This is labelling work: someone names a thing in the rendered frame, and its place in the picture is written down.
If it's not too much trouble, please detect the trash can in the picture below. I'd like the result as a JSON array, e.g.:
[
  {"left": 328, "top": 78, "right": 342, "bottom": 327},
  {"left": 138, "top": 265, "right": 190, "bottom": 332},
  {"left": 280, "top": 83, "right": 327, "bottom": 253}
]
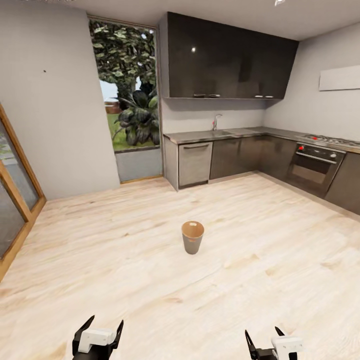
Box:
[{"left": 181, "top": 221, "right": 205, "bottom": 255}]

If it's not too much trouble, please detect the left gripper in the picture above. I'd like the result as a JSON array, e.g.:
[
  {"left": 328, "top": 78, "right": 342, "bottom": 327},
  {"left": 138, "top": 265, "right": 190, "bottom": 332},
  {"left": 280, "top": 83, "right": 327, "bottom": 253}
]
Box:
[{"left": 72, "top": 315, "right": 124, "bottom": 360}]

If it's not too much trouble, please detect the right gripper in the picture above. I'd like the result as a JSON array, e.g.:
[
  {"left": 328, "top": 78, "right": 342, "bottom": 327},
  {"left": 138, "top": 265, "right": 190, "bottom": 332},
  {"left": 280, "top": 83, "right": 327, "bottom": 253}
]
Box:
[{"left": 245, "top": 326, "right": 298, "bottom": 360}]

